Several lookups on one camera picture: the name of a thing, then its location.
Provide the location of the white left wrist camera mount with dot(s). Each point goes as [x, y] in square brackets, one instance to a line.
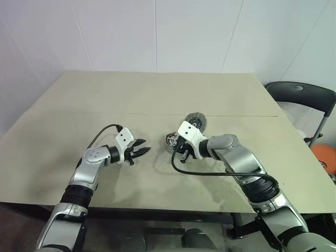
[124, 136]

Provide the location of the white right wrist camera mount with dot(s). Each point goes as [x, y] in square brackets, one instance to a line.
[189, 134]

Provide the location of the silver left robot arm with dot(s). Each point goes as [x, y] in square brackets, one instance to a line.
[86, 170]

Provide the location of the orange round object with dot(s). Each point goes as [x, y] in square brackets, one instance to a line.
[325, 156]

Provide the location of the round motor housing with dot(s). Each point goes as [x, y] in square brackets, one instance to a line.
[170, 140]

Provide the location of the black folding chair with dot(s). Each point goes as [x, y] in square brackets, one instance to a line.
[294, 92]

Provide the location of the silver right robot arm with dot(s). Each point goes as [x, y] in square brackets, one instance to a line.
[244, 157]

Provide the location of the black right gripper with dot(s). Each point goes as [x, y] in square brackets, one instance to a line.
[186, 147]

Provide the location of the black table frame rail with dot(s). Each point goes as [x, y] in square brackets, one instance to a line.
[157, 214]

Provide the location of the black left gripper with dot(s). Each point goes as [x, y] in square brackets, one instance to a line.
[130, 154]

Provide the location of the round grey spoked rotor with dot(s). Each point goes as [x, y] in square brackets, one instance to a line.
[197, 120]

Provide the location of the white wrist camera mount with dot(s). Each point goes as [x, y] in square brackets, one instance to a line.
[189, 134]
[124, 136]

